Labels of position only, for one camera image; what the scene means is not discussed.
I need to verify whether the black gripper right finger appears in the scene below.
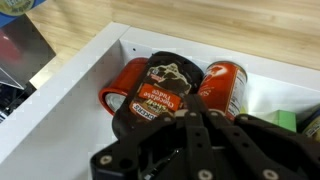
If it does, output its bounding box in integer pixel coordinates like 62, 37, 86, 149
199, 94, 320, 180

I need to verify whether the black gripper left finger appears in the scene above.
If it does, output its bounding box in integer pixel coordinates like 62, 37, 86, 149
90, 94, 214, 180

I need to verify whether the red soup can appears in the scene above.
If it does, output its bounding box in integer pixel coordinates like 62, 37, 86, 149
197, 60, 248, 123

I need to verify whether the blue labelled tin can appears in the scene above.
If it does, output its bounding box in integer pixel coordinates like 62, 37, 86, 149
298, 106, 320, 143

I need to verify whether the green box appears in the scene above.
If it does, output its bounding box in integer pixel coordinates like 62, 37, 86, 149
265, 109, 298, 133

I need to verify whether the chocolate fudge syrup bottle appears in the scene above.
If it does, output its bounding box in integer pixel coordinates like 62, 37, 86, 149
111, 50, 205, 141

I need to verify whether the dark red sauce bottle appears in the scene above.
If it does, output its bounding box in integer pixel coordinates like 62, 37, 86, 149
98, 57, 149, 117

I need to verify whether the white shelf cabinet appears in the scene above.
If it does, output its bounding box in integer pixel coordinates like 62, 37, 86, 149
0, 21, 320, 180

